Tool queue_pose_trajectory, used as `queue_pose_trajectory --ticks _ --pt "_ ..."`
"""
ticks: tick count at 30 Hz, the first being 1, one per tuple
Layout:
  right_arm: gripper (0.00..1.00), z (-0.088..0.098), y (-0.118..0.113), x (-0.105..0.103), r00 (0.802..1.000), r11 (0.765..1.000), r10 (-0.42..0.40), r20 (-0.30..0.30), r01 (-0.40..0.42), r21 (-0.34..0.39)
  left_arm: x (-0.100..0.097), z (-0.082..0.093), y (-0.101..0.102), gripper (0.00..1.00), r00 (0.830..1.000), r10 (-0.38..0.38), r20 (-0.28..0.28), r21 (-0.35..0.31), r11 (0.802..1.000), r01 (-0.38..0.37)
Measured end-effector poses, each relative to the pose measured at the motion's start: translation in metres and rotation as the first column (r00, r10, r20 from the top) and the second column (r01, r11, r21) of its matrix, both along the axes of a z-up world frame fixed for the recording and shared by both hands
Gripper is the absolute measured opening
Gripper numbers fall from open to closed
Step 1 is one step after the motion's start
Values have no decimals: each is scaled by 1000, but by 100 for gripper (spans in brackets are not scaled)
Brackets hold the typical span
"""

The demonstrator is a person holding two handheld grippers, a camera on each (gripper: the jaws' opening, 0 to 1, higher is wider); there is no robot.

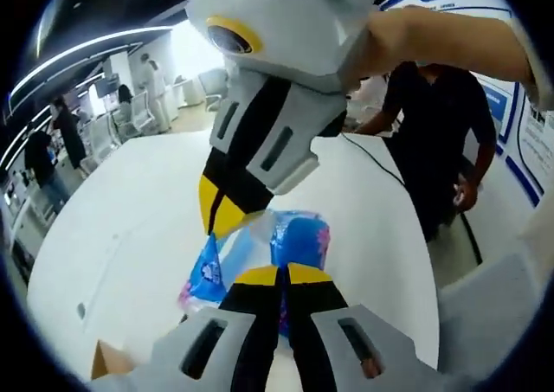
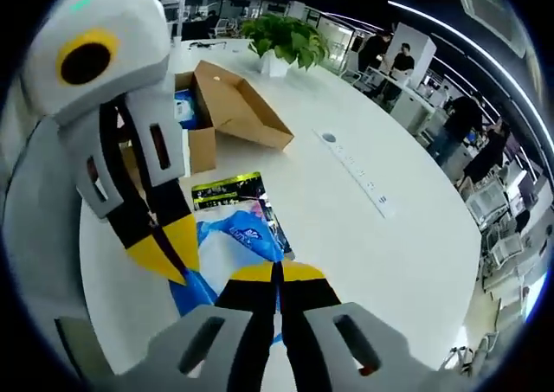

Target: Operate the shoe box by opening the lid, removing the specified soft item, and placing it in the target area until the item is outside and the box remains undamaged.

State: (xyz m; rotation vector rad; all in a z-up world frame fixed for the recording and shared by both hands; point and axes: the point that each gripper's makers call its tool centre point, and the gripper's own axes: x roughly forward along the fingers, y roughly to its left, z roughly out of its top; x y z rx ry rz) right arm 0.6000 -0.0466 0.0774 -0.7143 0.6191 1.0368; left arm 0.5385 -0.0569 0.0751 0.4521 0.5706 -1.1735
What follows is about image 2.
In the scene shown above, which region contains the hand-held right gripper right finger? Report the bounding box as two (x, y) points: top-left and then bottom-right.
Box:
(278, 261), (434, 392)

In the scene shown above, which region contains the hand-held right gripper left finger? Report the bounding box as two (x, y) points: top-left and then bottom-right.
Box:
(145, 262), (279, 392)

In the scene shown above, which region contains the light blue soft packet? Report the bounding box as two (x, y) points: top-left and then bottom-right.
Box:
(173, 87), (205, 130)

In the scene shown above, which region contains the blue white soft tissue packet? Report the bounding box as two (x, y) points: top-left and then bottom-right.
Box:
(170, 209), (292, 316)

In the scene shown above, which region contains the brown cardboard shoe box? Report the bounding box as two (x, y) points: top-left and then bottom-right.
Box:
(120, 61), (296, 179)

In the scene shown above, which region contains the black green soft packet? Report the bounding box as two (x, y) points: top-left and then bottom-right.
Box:
(190, 170), (296, 260)

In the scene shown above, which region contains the white table socket panel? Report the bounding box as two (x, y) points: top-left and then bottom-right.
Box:
(312, 128), (397, 219)

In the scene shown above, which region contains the green plant in white pot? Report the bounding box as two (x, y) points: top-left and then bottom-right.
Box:
(239, 13), (331, 79)

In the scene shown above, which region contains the long curved ceiling light strip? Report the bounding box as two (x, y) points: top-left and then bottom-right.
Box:
(386, 0), (543, 121)

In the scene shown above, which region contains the ceiling air conditioner unit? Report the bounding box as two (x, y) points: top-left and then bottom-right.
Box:
(451, 0), (528, 59)

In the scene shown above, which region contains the black cable on table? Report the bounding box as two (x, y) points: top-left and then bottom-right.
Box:
(187, 40), (229, 52)

